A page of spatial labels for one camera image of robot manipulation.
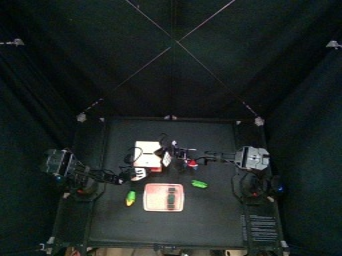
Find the black and green toy block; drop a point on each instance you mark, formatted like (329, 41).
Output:
(172, 195)

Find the silver frame clamp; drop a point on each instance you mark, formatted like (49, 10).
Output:
(15, 42)
(333, 44)
(260, 121)
(169, 117)
(81, 117)

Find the white wooden cabinet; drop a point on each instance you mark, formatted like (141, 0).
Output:
(156, 169)

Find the green toy vegetable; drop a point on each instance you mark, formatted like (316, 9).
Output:
(200, 184)

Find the green toy corn cob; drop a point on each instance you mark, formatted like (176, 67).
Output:
(130, 198)

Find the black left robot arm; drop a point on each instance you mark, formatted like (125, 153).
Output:
(71, 166)

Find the small red toy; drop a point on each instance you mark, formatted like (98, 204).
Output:
(193, 163)

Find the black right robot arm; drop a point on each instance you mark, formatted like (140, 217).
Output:
(252, 158)

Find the pink plastic tray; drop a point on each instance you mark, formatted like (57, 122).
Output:
(164, 197)

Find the white wooden cabinet box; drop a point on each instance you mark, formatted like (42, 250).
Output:
(148, 153)

